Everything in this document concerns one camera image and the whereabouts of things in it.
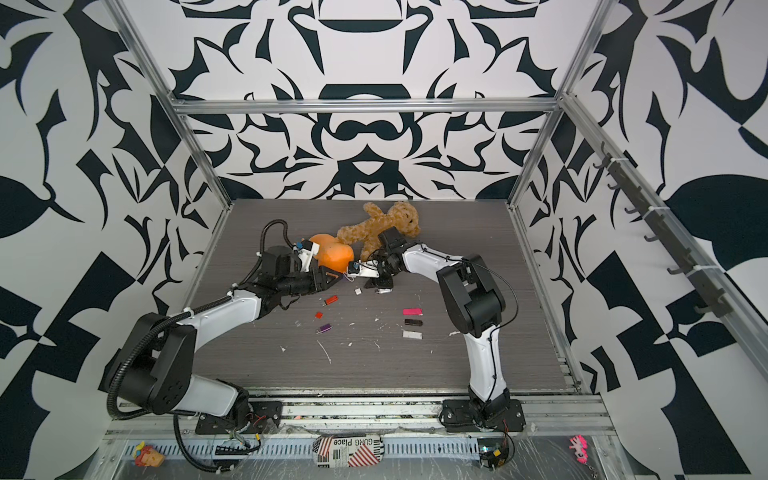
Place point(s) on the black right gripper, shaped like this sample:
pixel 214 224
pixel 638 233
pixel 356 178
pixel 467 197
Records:
pixel 377 282

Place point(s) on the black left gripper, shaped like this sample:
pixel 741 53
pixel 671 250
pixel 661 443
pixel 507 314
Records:
pixel 323 282

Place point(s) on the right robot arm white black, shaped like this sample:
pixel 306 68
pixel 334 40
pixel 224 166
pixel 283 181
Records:
pixel 474 304

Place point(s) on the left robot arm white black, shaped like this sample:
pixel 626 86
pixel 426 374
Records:
pixel 153 372

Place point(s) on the purple usb drive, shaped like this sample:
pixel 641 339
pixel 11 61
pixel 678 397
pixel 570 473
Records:
pixel 324 328

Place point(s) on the orange plush fish toy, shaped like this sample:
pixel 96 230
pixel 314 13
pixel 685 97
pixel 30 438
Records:
pixel 331 253

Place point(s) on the brown teddy bear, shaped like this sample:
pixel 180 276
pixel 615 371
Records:
pixel 402 216

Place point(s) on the white paper tag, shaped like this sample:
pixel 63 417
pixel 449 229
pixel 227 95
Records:
pixel 412 335

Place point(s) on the printed label sticker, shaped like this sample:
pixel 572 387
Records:
pixel 348 451

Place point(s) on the colourful small toy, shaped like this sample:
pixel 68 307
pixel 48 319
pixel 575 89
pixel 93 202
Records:
pixel 145 455

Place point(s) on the pink toy figure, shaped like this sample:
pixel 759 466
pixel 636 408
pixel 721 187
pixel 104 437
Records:
pixel 579 447

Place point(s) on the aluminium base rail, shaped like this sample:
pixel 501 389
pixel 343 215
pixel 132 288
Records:
pixel 322 412

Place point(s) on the aluminium frame post left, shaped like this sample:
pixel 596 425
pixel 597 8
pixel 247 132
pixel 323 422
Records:
pixel 132 38

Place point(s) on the wall hook rack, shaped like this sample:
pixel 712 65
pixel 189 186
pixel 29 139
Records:
pixel 669 232

